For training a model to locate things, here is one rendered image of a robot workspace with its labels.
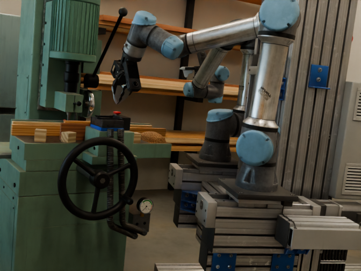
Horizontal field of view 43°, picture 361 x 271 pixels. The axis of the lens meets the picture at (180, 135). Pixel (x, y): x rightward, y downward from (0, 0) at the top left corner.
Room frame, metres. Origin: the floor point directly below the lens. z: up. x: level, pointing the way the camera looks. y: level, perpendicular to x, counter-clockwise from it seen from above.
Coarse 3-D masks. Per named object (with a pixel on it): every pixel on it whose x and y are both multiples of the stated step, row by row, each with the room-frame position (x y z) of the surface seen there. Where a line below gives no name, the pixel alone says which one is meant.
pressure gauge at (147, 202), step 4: (140, 200) 1.74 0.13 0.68; (144, 200) 1.73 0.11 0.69; (148, 200) 1.74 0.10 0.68; (136, 204) 1.74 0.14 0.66; (140, 204) 1.72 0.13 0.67; (144, 204) 1.73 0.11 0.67; (148, 204) 1.74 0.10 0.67; (152, 204) 1.75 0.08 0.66; (140, 208) 1.72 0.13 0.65; (144, 208) 1.73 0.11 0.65; (148, 208) 1.74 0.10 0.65; (152, 208) 1.75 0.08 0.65; (140, 212) 1.76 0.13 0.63; (144, 212) 1.73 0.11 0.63; (148, 212) 1.74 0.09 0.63; (140, 216) 1.75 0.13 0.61
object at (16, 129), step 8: (16, 128) 1.66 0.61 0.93; (24, 128) 1.67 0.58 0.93; (32, 128) 1.69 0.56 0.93; (40, 128) 1.71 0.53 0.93; (48, 128) 1.73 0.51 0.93; (56, 128) 1.74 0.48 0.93; (136, 128) 1.94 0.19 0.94; (144, 128) 1.96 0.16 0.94; (152, 128) 1.99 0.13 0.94; (160, 128) 2.02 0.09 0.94
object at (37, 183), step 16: (0, 144) 1.97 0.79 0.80; (0, 160) 1.77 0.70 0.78; (16, 176) 1.55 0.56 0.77; (32, 176) 1.54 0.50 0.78; (48, 176) 1.58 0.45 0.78; (80, 176) 1.64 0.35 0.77; (128, 176) 1.76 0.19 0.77; (16, 192) 1.54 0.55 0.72; (32, 192) 1.55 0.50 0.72; (48, 192) 1.58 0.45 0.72; (80, 192) 1.65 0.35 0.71
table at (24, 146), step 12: (12, 144) 1.66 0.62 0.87; (24, 144) 1.53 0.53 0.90; (36, 144) 1.55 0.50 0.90; (48, 144) 1.57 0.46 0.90; (60, 144) 1.60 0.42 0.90; (72, 144) 1.62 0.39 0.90; (144, 144) 1.79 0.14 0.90; (156, 144) 1.82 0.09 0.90; (168, 144) 1.85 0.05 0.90; (24, 156) 1.53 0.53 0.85; (36, 156) 1.55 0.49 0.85; (48, 156) 1.57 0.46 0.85; (60, 156) 1.60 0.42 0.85; (84, 156) 1.62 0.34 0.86; (96, 156) 1.58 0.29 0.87; (144, 156) 1.79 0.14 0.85; (156, 156) 1.82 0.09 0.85; (168, 156) 1.86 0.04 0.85
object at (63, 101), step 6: (54, 96) 1.83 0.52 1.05; (60, 96) 1.77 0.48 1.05; (66, 96) 1.72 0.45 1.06; (72, 96) 1.73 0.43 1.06; (78, 96) 1.75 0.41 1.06; (54, 102) 1.82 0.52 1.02; (60, 102) 1.77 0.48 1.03; (66, 102) 1.72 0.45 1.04; (72, 102) 1.73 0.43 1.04; (60, 108) 1.76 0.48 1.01; (66, 108) 1.72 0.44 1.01; (72, 108) 1.73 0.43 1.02; (78, 108) 1.75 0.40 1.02
